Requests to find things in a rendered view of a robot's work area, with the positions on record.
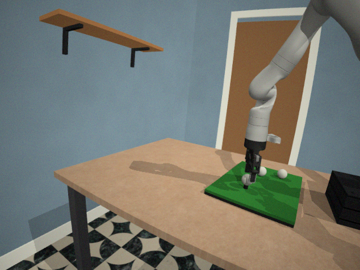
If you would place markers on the green golf mat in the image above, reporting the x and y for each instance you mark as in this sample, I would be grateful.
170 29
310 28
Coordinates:
270 196

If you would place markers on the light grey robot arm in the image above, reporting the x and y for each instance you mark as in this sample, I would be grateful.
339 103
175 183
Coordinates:
263 88

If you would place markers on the white golf ball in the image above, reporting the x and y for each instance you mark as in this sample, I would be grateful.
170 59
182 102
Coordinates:
282 173
262 171

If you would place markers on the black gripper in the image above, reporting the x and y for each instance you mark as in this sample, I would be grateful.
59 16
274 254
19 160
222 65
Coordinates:
253 159

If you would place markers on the grey ball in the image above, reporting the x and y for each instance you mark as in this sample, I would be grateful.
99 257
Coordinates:
245 179

